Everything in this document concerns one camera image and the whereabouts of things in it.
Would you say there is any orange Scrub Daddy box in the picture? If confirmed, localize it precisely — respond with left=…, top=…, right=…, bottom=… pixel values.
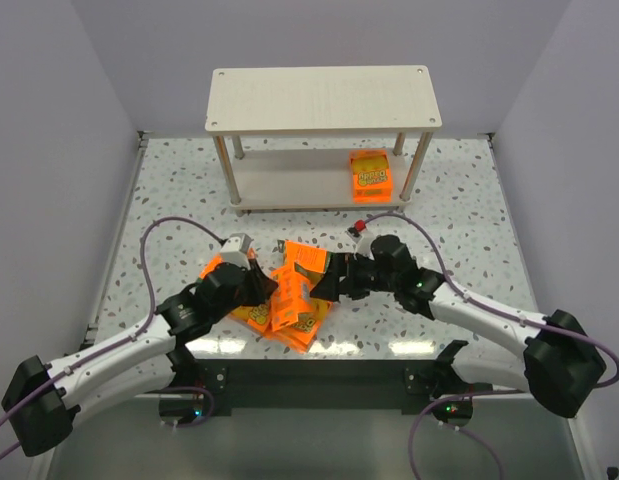
left=349, top=149, right=393, bottom=204
left=229, top=301, right=271, bottom=338

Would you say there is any orange box green end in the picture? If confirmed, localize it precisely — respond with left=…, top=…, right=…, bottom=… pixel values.
left=278, top=240, right=332, bottom=284

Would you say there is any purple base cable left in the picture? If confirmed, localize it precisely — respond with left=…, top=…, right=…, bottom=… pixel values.
left=161, top=384, right=216, bottom=429

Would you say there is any green orange sponge box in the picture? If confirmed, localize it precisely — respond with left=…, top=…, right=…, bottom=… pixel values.
left=199, top=249, right=256, bottom=280

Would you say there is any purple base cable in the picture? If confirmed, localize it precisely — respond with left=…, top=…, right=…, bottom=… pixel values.
left=161, top=384, right=216, bottom=429
left=406, top=389, right=530, bottom=480

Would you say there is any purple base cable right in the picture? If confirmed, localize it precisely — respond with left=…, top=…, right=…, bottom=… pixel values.
left=406, top=389, right=530, bottom=480

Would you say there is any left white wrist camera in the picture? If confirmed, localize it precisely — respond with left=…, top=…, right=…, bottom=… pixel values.
left=220, top=233, right=253, bottom=270

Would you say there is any white two-tier shelf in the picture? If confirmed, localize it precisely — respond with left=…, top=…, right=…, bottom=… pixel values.
left=205, top=65, right=443, bottom=211

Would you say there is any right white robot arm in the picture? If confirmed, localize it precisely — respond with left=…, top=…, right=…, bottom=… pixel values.
left=311, top=235, right=606, bottom=418

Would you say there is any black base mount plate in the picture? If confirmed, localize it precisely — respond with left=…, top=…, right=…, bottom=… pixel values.
left=161, top=357, right=478, bottom=419

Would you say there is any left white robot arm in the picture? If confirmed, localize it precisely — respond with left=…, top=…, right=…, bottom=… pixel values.
left=0, top=261, right=278, bottom=457

